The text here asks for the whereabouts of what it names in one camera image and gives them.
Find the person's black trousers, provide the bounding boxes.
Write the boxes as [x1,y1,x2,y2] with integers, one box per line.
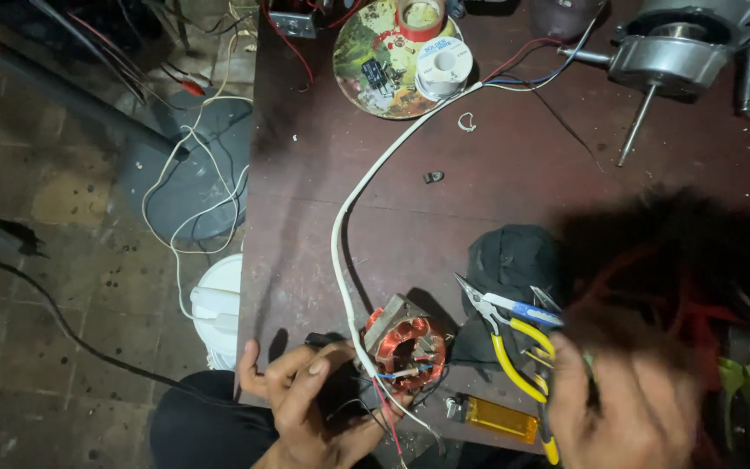
[150,370,285,469]

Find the heap of red wires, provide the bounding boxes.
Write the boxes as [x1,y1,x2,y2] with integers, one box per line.
[570,244,750,405]

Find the green plastic tool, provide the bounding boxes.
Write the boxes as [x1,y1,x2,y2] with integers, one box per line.
[715,357,750,458]

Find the small grey metal box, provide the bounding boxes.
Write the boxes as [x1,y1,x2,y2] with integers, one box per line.
[268,9,319,40]

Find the black pipe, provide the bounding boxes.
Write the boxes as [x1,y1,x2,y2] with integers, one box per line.
[0,25,190,160]

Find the yellow-handled pliers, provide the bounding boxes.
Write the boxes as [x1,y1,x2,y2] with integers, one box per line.
[454,273,562,466]

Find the person's right hand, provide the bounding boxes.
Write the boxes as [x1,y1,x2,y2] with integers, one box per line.
[547,331,703,469]

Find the white solder wire spool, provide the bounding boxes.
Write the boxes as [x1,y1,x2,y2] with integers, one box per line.
[414,36,474,100]

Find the thin white cord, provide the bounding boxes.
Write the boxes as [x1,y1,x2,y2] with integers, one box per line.
[140,0,255,323]

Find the black tool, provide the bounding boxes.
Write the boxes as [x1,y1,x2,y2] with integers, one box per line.
[0,205,49,259]

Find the person's left hand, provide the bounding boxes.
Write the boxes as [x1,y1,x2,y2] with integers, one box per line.
[238,338,410,469]

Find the long white sheathed cable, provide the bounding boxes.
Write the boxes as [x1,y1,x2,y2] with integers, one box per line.
[329,81,485,453]

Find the red tape roll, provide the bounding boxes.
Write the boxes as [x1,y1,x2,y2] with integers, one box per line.
[395,0,447,43]

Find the yellow lighter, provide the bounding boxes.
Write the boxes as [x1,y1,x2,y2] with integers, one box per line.
[445,393,540,446]

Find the round printed metal tray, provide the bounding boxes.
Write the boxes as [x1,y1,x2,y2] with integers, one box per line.
[332,0,475,121]

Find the thin red and black wires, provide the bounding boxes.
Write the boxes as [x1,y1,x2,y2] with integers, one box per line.
[326,374,444,469]

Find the red blue white motor wires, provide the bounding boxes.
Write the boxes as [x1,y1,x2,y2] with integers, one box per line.
[481,7,607,93]

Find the dark purple cup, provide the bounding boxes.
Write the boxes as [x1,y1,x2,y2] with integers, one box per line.
[529,0,605,41]

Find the black cloth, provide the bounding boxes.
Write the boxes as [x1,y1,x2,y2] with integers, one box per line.
[451,224,568,371]

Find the thin red wire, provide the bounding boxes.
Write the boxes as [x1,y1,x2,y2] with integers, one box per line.
[260,0,366,84]

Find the small black electronic component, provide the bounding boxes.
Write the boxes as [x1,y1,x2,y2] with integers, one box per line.
[361,58,393,96]

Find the blue-handled cutter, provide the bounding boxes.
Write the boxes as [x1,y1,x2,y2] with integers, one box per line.
[479,287,566,328]

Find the motor stator with copper windings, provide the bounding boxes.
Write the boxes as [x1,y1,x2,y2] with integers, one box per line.
[361,294,448,393]

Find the silver fan motor with shaft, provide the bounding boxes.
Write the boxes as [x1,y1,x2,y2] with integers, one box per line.
[556,0,750,168]

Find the black floor cable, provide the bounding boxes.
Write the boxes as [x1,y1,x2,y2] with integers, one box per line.
[0,244,242,408]

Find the grey round fan base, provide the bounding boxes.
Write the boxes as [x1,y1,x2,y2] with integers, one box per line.
[116,96,253,246]

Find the white plastic bucket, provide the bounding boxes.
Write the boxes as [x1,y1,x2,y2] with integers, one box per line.
[189,253,244,372]

